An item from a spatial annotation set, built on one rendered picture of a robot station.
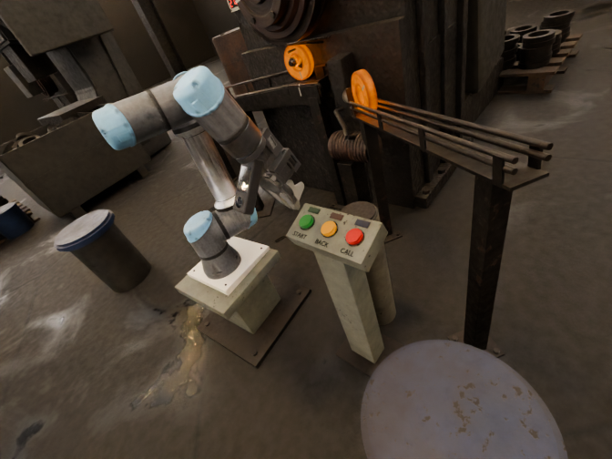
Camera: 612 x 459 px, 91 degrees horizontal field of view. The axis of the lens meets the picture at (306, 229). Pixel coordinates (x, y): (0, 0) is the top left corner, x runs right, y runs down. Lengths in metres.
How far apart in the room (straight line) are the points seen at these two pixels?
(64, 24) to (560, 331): 4.03
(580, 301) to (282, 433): 1.09
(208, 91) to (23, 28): 3.26
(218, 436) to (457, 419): 0.85
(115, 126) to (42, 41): 3.15
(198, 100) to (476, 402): 0.69
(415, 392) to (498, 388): 0.14
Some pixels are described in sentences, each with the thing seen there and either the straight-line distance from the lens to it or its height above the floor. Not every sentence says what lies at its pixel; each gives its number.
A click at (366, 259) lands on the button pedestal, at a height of 0.58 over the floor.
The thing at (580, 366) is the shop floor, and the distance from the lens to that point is 1.26.
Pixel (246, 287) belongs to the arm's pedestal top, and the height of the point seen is 0.30.
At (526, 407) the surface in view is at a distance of 0.69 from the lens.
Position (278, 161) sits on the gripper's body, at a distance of 0.64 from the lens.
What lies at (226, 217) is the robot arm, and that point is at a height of 0.52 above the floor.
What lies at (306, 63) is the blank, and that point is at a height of 0.79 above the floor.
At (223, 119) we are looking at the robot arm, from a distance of 0.55.
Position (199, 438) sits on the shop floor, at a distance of 1.32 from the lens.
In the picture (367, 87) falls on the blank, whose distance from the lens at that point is 1.14.
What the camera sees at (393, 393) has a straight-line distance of 0.68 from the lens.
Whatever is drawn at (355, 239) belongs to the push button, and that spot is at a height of 0.61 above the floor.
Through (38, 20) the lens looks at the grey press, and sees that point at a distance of 3.80.
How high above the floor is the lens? 1.06
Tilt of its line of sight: 38 degrees down
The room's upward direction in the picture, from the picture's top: 21 degrees counter-clockwise
